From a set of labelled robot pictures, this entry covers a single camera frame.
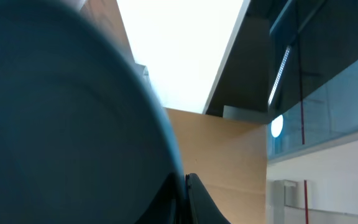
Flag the dark blue plate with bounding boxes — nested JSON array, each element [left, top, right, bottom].
[[0, 1, 186, 223]]

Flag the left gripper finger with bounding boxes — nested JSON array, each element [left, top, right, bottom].
[[186, 173, 230, 224]]

